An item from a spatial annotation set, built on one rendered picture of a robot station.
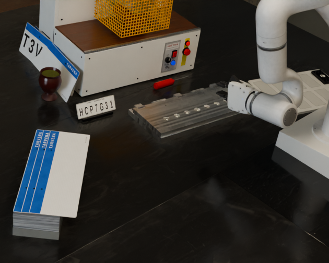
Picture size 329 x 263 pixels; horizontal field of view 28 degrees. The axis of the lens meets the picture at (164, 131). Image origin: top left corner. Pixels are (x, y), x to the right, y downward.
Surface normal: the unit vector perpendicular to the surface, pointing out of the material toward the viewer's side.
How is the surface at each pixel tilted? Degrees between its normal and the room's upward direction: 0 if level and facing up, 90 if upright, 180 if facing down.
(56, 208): 0
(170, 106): 0
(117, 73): 90
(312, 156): 90
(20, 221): 90
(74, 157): 0
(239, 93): 85
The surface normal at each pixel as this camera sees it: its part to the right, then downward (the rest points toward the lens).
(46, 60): -0.73, -0.10
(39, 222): 0.00, 0.57
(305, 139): 0.07, -0.84
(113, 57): 0.59, 0.52
